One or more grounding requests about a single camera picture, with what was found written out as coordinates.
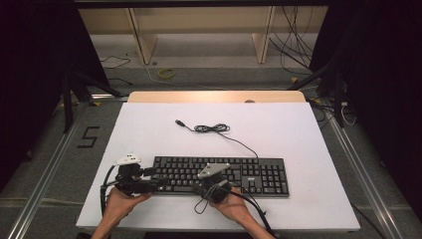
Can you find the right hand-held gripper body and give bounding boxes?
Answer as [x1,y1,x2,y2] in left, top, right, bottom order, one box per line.
[197,162,233,204]

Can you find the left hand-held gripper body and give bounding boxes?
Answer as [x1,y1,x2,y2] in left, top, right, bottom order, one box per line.
[113,152,157,197]

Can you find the black keyboard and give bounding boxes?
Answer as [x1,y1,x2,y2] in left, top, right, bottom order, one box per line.
[151,155,291,199]

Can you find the person's left hand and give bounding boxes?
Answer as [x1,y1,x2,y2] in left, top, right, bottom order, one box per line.
[104,187,153,224]

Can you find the person's right hand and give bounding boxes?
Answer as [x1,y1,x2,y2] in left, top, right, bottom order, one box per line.
[210,187,255,224]

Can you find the white table board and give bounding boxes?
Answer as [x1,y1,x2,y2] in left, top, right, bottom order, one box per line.
[75,102,361,233]

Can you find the wooden table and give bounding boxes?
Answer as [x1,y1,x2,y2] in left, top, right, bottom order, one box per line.
[127,90,307,104]

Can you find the yellow tape roll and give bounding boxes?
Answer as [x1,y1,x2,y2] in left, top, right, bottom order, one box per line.
[157,68,177,80]

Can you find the black metal stand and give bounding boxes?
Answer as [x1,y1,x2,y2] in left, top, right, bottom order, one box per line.
[61,71,123,133]
[287,49,347,128]

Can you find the wooden shelf unit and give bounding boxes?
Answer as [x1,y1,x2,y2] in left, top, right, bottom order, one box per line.
[79,5,329,65]

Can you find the black curtain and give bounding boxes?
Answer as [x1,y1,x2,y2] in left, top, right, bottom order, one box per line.
[310,0,422,220]
[0,0,112,193]

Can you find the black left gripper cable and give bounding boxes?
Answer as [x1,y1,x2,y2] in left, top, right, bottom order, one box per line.
[100,164,117,217]

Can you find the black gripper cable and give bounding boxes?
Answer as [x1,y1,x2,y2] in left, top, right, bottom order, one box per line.
[100,164,117,217]
[193,183,277,237]

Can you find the black keyboard cable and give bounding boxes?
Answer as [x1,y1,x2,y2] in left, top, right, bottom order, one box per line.
[174,119,260,159]

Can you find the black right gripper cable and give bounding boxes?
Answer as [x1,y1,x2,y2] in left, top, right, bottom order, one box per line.
[193,183,277,237]

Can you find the aluminium floor rail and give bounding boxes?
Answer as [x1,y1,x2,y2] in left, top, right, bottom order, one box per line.
[6,99,91,239]
[322,103,404,239]

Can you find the white floor cable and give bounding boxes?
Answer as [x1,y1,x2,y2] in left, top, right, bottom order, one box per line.
[142,63,230,92]

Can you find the thin black floor cable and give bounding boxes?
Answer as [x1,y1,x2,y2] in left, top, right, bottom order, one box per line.
[101,55,133,86]

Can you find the tangle of cables by stand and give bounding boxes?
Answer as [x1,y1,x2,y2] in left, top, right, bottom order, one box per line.
[310,99,357,127]

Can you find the bundle of hanging black cables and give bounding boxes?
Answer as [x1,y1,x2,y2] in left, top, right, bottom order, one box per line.
[268,5,315,76]

